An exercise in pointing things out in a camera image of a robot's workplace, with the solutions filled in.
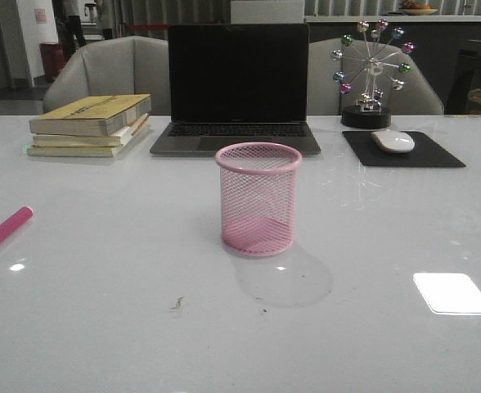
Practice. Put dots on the pink marker pen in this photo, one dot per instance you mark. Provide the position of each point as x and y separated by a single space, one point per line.
14 222

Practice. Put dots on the middle white book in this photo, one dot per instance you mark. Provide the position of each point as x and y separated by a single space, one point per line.
120 137

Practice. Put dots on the fruit bowl on counter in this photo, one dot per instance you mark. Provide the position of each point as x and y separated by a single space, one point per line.
414 8

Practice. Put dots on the dark grey laptop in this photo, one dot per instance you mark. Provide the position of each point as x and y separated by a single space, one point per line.
232 83

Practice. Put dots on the ferris wheel desk ornament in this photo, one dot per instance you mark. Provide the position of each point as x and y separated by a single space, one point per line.
368 110

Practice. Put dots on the grey armchair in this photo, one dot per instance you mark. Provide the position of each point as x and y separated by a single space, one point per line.
323 98
129 65

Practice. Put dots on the black mouse pad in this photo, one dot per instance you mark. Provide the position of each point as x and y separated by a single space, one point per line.
426 153

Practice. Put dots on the white computer mouse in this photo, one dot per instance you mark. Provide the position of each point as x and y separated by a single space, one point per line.
393 141

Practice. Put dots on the pink mesh pen holder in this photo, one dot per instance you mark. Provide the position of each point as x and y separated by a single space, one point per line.
257 191

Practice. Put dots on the top yellow book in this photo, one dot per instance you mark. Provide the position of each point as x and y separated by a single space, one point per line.
96 116

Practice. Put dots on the person in background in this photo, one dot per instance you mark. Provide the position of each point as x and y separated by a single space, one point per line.
68 25

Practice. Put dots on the red trash bin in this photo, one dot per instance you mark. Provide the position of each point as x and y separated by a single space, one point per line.
53 59

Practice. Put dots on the bottom pale book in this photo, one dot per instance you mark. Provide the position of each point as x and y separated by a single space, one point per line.
92 152

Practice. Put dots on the right grey armchair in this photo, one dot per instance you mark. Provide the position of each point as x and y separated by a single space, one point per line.
323 98

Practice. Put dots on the left grey armchair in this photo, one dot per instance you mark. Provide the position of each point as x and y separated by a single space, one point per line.
129 65

